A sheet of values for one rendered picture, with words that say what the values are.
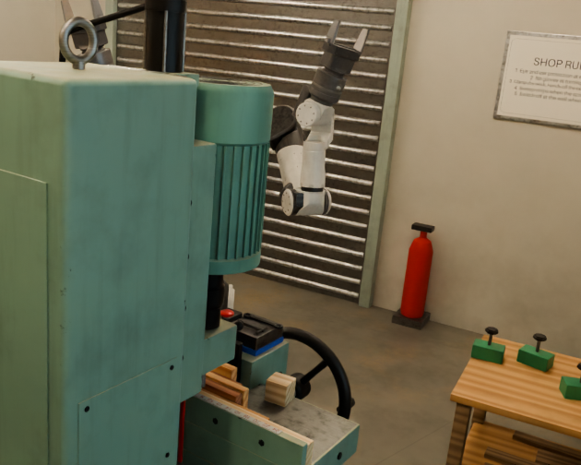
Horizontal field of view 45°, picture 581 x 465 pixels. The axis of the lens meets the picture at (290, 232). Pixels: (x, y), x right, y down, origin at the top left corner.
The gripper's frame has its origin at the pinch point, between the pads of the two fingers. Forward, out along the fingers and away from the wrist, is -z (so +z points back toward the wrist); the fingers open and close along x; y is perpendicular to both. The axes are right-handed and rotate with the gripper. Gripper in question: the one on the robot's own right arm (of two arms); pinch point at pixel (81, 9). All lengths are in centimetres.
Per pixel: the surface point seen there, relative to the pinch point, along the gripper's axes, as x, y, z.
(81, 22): 76, 71, -5
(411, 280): -2, -191, 189
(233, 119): 81, 52, 14
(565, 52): 74, -243, 74
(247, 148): 81, 50, 19
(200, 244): 78, 62, 30
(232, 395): 73, 59, 63
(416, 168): -5, -223, 132
